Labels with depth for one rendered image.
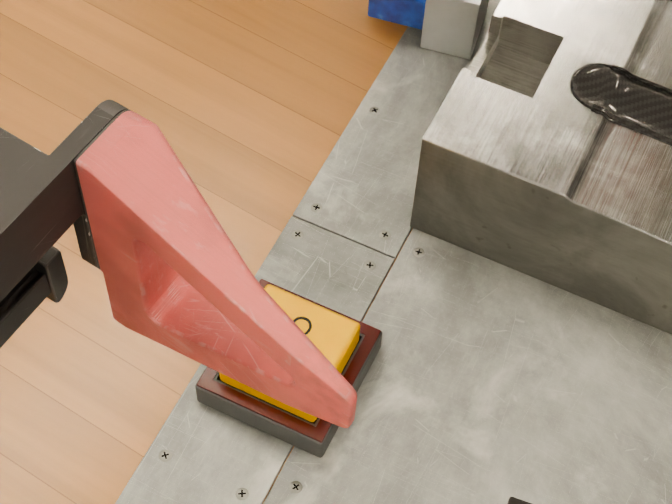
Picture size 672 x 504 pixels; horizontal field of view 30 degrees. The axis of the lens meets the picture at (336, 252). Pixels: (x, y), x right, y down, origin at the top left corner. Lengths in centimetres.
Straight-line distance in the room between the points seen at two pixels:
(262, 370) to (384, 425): 43
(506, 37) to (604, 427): 25
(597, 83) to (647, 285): 12
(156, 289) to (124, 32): 60
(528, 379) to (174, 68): 32
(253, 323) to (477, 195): 47
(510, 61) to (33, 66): 32
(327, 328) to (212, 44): 26
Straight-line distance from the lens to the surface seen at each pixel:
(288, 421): 69
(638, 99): 77
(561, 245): 74
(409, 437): 72
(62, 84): 87
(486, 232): 76
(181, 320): 31
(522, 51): 80
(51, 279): 32
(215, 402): 71
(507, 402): 73
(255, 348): 29
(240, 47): 88
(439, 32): 86
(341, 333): 70
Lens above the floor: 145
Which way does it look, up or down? 57 degrees down
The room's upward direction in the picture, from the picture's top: 3 degrees clockwise
